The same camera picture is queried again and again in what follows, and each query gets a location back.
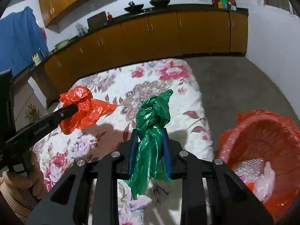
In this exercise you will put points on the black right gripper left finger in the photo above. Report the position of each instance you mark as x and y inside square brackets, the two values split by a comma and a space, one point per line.
[128, 149]

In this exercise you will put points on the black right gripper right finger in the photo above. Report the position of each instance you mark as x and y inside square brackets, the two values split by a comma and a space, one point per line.
[171, 149]

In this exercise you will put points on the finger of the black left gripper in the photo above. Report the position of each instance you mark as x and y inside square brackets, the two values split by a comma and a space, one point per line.
[63, 113]

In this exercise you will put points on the dark green plastic bag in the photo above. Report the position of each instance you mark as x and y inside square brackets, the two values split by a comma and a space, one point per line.
[152, 140]

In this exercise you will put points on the orange plastic bag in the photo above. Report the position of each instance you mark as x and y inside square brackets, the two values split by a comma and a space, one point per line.
[89, 110]

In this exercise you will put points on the beige sleeve forearm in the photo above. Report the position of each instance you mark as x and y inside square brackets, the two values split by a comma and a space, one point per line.
[20, 211]

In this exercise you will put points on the red lined trash basket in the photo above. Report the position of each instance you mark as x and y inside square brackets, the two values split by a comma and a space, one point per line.
[274, 138]

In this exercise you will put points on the brown lower kitchen cabinets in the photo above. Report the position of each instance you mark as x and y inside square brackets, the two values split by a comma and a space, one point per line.
[152, 37]

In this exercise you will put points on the person's left hand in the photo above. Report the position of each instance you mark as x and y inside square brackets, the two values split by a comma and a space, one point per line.
[35, 180]

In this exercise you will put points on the yellow detergent bottle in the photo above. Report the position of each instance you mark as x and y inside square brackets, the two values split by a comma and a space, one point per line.
[36, 59]

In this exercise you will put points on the green basin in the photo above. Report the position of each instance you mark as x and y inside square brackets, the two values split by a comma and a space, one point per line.
[62, 44]

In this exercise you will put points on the floral tablecloth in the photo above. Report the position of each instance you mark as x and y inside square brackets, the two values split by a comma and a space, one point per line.
[160, 93]

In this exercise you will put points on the blue hanging cloth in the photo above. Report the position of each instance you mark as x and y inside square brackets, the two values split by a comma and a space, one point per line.
[21, 38]

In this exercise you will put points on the glass jar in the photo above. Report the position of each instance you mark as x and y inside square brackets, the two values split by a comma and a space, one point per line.
[82, 30]

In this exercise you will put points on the white plastic bag piece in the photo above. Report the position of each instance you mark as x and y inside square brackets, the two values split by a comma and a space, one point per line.
[265, 183]

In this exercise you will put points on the dark cutting board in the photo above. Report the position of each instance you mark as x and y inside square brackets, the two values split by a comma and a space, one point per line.
[97, 22]

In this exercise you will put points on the red sauce bottle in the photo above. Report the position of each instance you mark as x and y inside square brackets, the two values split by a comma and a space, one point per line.
[109, 16]

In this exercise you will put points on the black wok left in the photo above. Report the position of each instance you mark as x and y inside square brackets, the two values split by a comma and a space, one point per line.
[133, 8]

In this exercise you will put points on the black countertop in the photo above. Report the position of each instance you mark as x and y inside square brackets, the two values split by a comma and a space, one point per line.
[140, 11]

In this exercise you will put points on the black lidded wok right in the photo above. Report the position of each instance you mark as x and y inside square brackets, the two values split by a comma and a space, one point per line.
[159, 3]

